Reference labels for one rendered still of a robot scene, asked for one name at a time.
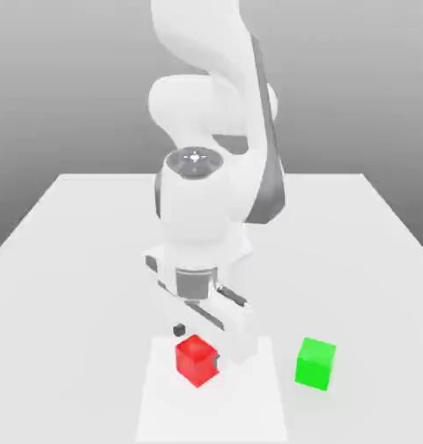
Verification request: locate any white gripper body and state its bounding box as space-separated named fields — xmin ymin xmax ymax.
xmin=169 ymin=290 xmax=260 ymax=348

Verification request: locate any small red cube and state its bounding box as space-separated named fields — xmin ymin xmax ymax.
xmin=174 ymin=333 xmax=221 ymax=389

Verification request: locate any small green cube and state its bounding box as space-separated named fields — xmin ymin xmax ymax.
xmin=294 ymin=336 xmax=338 ymax=393

